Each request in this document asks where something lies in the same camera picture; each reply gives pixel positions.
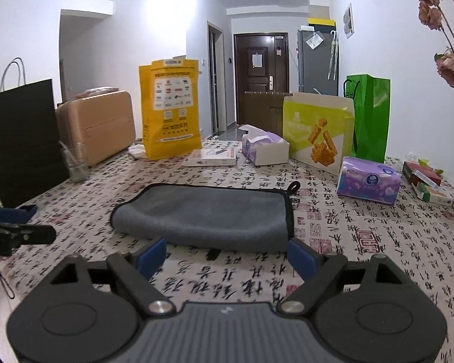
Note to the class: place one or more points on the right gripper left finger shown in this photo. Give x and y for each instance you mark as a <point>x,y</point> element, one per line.
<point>131,273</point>

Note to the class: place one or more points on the yellow paper bag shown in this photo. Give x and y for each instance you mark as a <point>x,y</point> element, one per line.
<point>169,103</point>

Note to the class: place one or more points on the flat white box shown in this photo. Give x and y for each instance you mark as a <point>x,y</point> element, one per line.
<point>211,157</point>

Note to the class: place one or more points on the dark brown entrance door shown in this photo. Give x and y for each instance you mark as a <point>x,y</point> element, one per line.
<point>261,66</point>

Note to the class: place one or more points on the rose gold suitcase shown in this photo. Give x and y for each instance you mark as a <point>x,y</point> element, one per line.
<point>103,124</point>

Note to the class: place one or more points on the green gift bag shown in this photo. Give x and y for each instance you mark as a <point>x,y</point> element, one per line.
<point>371,96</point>

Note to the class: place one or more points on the clear drinking glass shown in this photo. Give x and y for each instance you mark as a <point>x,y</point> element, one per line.
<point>75,159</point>

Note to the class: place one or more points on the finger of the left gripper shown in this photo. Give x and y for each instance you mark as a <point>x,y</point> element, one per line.
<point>21,215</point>
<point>31,234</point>

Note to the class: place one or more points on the purple tissue pack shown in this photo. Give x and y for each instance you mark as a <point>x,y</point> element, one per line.
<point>367,180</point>

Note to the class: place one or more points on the yellow black box on fridge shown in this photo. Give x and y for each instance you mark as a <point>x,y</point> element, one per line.
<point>321,22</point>

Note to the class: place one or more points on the green snack box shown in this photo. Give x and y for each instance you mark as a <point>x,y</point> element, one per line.
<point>319,129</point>

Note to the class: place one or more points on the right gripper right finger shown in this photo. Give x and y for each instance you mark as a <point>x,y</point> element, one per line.
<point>321,275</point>

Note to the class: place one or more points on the purple and grey towel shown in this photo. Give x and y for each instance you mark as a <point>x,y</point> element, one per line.
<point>226,219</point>

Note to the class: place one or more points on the small red green box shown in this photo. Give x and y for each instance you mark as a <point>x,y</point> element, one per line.
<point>426,184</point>

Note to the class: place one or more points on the calligraphy print tablecloth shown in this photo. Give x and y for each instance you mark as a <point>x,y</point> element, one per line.
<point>417,236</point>

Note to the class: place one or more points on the grey refrigerator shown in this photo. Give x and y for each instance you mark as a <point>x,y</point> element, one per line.
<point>317,60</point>

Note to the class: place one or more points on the wall picture frame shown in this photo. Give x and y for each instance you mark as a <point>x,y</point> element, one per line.
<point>348,21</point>

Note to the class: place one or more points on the black paper shopping bag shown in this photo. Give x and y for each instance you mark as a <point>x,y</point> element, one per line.
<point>31,162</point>

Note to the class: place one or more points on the open white tissue box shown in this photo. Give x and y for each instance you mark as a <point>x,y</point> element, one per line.
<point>262,147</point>

